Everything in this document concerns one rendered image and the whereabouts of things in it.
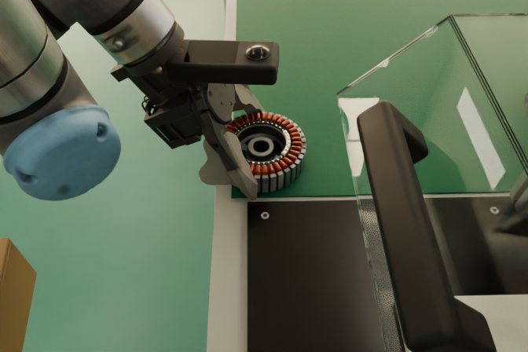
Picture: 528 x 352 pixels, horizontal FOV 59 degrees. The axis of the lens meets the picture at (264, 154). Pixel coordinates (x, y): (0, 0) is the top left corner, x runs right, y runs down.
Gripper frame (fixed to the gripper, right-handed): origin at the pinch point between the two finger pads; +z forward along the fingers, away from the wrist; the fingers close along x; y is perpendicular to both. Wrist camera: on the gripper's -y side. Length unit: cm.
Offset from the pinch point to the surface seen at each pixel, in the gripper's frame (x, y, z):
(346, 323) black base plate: 21.3, -8.5, 4.1
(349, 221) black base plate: 9.9, -9.2, 4.5
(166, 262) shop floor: -23, 64, 51
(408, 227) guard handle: 29.2, -21.4, -22.1
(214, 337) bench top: 22.8, 3.5, -0.3
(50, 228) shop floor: -32, 96, 32
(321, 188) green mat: 4.0, -5.8, 4.8
